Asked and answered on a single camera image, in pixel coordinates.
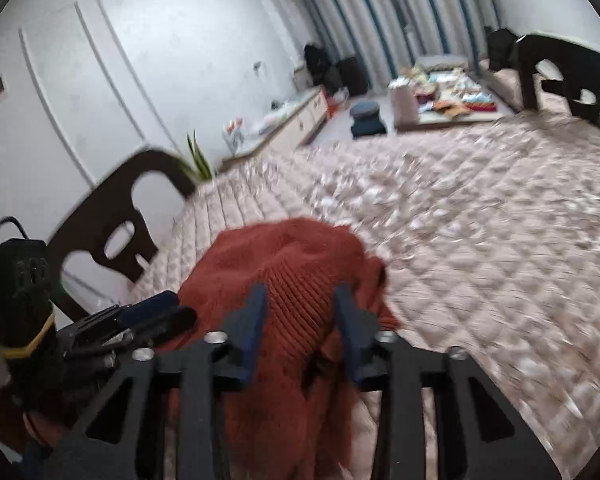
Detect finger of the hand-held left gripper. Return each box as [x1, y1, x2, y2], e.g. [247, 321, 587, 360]
[65, 307, 199, 362]
[82, 290, 182, 336]

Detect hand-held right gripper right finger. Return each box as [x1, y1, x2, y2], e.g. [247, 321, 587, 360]
[332, 283, 562, 480]

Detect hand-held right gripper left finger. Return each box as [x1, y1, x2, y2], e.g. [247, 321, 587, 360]
[65, 283, 270, 480]

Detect rust red knit sweater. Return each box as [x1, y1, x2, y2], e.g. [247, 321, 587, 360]
[152, 217, 402, 480]

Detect person's left hand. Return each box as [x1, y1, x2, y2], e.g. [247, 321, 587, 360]
[23, 407, 83, 461]

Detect dark brown chair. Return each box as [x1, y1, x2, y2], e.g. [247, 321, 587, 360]
[46, 147, 198, 322]

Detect green potted plant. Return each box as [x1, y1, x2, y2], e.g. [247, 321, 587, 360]
[179, 130, 217, 184]

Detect beige quilted bedspread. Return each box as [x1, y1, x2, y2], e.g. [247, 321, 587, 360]
[127, 105, 600, 480]

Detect white low cabinet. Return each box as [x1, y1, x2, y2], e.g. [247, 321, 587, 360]
[219, 87, 330, 172]

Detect black suitcase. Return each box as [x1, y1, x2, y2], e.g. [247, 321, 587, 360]
[337, 57, 369, 97]

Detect cluttered low table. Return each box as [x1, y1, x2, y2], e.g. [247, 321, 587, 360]
[388, 54, 513, 133]

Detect black hanging bag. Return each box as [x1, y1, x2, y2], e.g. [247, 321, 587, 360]
[302, 42, 342, 92]

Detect black backpack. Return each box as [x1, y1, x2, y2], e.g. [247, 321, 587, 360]
[484, 27, 520, 75]

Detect blue striped curtains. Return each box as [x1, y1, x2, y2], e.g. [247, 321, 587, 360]
[274, 0, 502, 97]

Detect black plastic chair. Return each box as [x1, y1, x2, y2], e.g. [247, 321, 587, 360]
[509, 33, 600, 127]

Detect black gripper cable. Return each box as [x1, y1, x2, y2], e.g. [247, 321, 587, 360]
[0, 216, 32, 252]

